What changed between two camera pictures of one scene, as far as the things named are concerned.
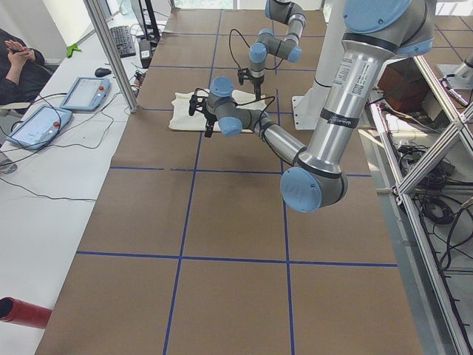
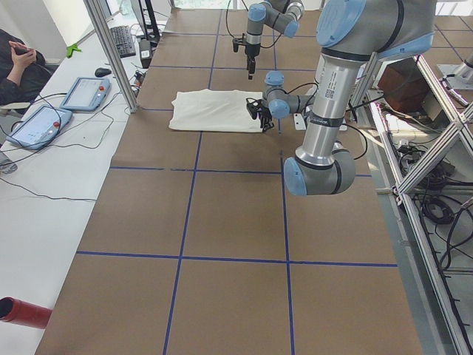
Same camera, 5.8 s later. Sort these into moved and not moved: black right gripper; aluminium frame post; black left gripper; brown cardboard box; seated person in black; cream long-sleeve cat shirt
Moved: black left gripper; black right gripper
Not moved: brown cardboard box; seated person in black; aluminium frame post; cream long-sleeve cat shirt
